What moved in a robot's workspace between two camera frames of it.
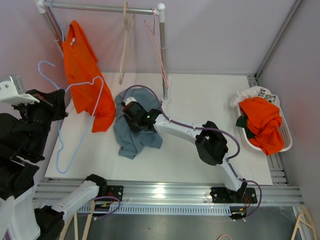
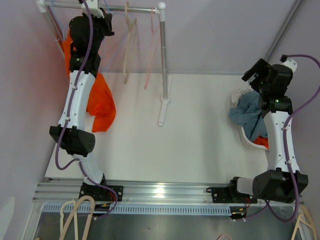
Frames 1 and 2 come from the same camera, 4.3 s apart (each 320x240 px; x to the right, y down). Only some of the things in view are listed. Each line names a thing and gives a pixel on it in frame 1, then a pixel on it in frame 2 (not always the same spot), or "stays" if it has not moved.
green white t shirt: x=255 y=91 to x=244 y=88
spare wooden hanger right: x=302 y=219 stays
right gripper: x=134 y=129 to x=261 y=68
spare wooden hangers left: x=93 y=205 stays
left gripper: x=54 y=101 to x=108 y=25
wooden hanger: x=128 y=20 to x=130 y=44
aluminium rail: x=49 y=192 stays
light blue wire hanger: x=62 y=89 to x=112 y=52
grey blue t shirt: x=131 y=143 to x=247 y=113
